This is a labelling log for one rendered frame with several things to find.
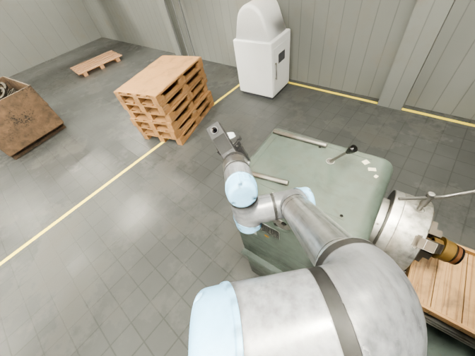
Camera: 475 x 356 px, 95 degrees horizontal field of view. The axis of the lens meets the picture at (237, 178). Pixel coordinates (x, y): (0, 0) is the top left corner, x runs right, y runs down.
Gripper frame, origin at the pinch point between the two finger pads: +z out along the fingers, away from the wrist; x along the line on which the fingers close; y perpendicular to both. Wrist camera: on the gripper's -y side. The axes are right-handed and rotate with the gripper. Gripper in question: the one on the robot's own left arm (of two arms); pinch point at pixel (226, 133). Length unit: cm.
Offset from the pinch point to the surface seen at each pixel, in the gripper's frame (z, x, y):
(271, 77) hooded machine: 274, 65, 61
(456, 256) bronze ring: -32, 50, 76
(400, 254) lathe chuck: -30, 32, 63
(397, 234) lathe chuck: -27, 35, 57
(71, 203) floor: 168, -240, 28
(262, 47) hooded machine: 271, 72, 19
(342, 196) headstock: -12, 26, 43
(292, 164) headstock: 9.8, 16.0, 32.7
